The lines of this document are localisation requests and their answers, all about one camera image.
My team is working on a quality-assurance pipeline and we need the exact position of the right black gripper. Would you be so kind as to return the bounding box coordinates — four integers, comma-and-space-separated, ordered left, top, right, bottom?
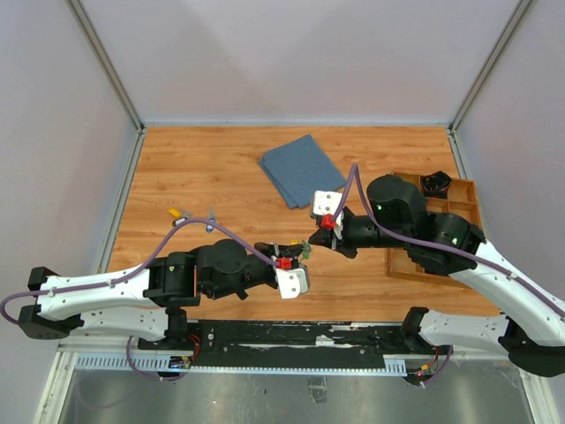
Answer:
308, 211, 411, 257

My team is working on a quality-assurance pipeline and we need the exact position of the green key tag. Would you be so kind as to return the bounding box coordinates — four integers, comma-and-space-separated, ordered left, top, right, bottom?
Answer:
301, 240, 312, 260

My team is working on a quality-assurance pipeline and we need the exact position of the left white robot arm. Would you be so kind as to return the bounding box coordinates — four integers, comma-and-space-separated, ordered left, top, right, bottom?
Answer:
16, 238, 310, 350

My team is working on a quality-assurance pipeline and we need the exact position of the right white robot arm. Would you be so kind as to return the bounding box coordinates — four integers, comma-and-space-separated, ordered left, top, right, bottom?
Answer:
309, 169, 564, 377

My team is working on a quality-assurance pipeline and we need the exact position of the folded blue cloth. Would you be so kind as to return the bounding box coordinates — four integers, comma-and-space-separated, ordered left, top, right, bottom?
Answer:
258, 134, 346, 209

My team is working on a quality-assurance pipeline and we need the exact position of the light blue key tag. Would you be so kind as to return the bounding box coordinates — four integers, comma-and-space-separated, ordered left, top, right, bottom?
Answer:
206, 214, 215, 232

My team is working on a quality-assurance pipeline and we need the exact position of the wooden compartment tray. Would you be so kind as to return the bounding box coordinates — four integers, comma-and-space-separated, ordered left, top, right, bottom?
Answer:
385, 178, 482, 288

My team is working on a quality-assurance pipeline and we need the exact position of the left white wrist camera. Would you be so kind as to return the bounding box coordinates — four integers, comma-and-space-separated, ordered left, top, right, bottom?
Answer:
275, 264, 310, 299

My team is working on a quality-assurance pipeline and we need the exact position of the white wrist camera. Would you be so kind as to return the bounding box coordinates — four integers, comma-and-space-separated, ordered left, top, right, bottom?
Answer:
275, 264, 310, 299
310, 190, 343, 239

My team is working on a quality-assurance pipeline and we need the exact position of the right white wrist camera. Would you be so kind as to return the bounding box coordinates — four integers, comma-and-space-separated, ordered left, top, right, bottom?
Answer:
310, 190, 343, 239

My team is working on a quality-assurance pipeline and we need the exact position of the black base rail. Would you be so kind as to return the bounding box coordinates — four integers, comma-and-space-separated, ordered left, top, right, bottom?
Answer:
134, 320, 448, 373

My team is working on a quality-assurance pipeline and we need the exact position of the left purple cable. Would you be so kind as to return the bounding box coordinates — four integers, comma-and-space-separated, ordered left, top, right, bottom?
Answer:
0, 216, 283, 326

